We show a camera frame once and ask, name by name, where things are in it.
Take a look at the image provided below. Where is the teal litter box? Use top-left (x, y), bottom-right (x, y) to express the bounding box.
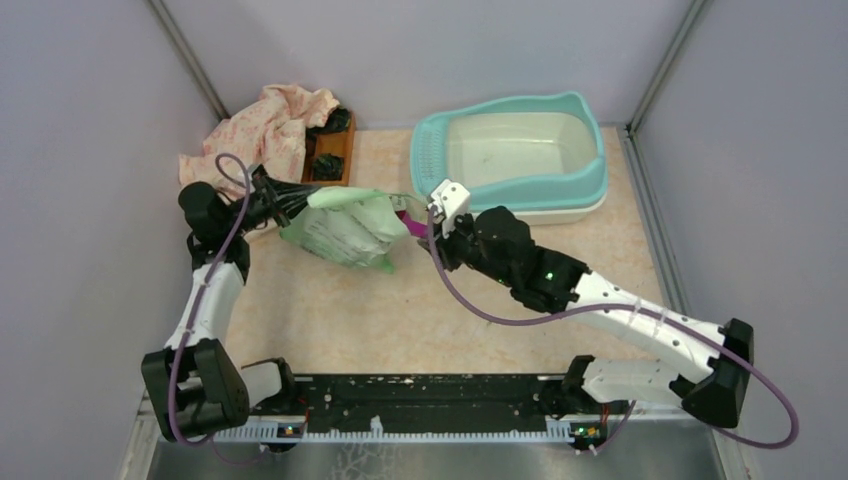
top-left (409, 91), bottom-right (609, 225)

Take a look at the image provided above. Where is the green litter bag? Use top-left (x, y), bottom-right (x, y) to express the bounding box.
top-left (280, 186), bottom-right (424, 273)

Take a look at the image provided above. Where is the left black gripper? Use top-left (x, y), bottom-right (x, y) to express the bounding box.
top-left (223, 172), bottom-right (324, 235)

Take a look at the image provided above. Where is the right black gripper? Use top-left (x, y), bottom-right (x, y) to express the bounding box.
top-left (418, 209), bottom-right (515, 288)

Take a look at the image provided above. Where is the dark plant near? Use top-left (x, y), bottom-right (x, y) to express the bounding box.
top-left (311, 153), bottom-right (345, 182)

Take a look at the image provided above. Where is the wooden tray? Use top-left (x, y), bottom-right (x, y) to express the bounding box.
top-left (301, 107), bottom-right (356, 186)

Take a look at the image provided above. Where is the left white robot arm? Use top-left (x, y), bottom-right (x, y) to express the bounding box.
top-left (140, 167), bottom-right (318, 445)

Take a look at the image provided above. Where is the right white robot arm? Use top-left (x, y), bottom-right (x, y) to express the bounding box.
top-left (427, 206), bottom-right (754, 429)

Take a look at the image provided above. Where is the dark plant far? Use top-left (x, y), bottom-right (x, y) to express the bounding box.
top-left (321, 107), bottom-right (352, 134)

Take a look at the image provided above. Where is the dark plant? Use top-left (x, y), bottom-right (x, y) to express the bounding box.
top-left (321, 107), bottom-right (352, 134)
top-left (311, 153), bottom-right (345, 182)

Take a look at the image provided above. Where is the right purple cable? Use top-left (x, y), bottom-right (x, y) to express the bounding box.
top-left (426, 206), bottom-right (801, 455)

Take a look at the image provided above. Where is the purple plastic scoop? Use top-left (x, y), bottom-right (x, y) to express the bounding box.
top-left (396, 210), bottom-right (429, 239)

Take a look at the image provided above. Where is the pink patterned cloth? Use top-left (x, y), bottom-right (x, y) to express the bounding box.
top-left (178, 84), bottom-right (340, 198)

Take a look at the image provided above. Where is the white slotted cable duct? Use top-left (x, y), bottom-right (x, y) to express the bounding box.
top-left (215, 417), bottom-right (575, 445)

